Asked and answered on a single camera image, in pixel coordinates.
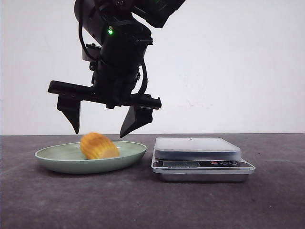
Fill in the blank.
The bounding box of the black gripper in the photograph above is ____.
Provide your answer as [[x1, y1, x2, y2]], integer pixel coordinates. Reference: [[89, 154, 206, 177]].
[[48, 19, 162, 138]]

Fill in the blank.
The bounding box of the yellow corn cob piece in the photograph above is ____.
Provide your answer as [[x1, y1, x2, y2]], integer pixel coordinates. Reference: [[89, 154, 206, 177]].
[[80, 132, 120, 159]]

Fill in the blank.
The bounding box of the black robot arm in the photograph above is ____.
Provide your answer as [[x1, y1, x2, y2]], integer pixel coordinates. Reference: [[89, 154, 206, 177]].
[[48, 0, 183, 137]]

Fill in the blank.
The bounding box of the green shallow plate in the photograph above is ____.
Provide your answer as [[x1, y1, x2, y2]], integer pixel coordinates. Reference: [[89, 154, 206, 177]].
[[35, 140, 147, 174]]

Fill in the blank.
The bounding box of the silver digital kitchen scale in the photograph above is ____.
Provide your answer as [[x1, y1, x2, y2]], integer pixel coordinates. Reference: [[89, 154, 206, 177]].
[[151, 137, 255, 182]]

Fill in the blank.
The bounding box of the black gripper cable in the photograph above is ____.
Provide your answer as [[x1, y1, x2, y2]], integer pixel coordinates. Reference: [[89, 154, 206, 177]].
[[133, 61, 148, 96]]

